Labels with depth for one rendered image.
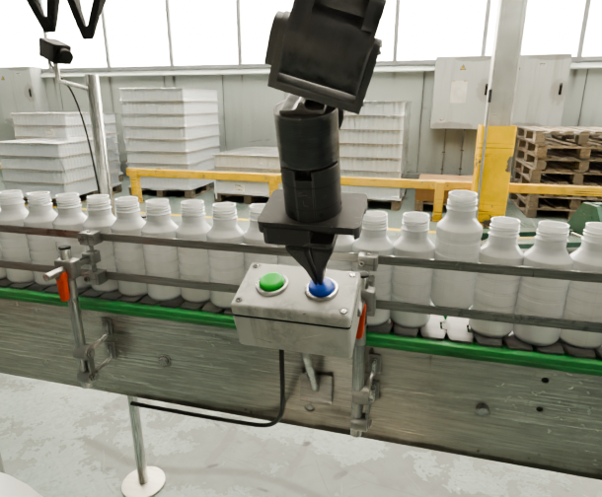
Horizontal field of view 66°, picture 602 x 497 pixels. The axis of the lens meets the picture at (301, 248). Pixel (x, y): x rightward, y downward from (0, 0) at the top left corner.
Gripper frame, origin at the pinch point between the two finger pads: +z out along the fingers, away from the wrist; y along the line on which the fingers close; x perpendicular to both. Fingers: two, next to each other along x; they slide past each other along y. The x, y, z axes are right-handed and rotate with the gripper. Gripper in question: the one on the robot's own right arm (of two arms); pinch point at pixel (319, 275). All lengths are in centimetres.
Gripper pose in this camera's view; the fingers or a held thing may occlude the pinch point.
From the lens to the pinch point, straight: 52.2
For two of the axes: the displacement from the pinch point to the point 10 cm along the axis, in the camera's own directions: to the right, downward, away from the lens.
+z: 0.9, 8.0, 6.0
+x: -2.4, 6.0, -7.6
